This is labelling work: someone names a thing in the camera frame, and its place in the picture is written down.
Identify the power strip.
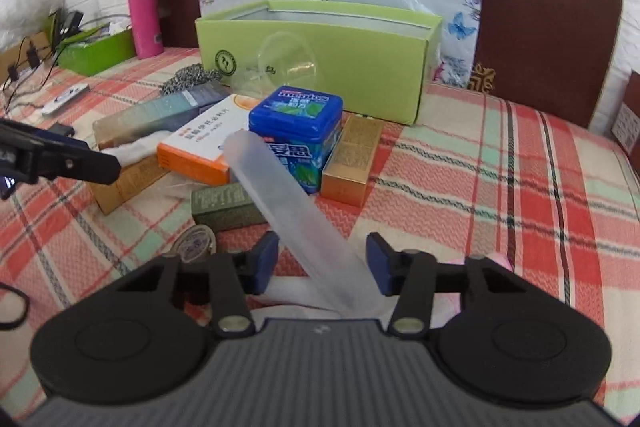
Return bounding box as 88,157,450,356
4,33,52,84

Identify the green tissue box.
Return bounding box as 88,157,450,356
56,23,137,78

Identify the plaid bed sheet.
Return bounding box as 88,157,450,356
0,47,640,427

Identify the gold box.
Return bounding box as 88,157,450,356
320,115,385,208

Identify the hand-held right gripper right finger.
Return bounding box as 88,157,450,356
366,232,533,339

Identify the black cable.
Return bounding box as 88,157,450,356
0,282,32,333

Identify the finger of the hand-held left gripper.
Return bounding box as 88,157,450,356
30,132,122,186

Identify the pink thermos bottle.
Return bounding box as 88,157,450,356
126,0,165,60

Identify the clear plastic cup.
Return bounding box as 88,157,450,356
231,32,319,96

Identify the green cardboard box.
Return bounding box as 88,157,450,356
195,0,443,126

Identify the translucent plastic tube case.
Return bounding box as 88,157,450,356
222,130,387,319

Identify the steel wool scrubber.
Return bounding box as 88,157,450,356
160,63,224,96

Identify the blue mint box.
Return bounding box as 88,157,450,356
248,86,344,196

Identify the brown wooden headboard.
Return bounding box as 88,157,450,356
152,0,626,131

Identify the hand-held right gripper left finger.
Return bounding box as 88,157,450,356
114,231,280,339

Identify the orange and white medicine box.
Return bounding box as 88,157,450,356
156,94,262,186

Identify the dark green small box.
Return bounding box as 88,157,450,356
191,183,269,233

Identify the clear tape roll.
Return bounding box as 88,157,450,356
171,224,219,266

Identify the white cloth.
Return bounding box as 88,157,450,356
247,276,401,324

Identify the grey teal long box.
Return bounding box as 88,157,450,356
92,84,232,148

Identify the brown wooden panel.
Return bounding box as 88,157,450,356
611,69,640,154

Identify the white tissue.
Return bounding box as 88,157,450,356
100,133,177,168

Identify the white remote control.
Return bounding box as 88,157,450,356
41,84,91,116

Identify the brown cardboard box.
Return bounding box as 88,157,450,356
90,154,172,215

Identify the black charger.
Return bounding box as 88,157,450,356
52,9,84,38

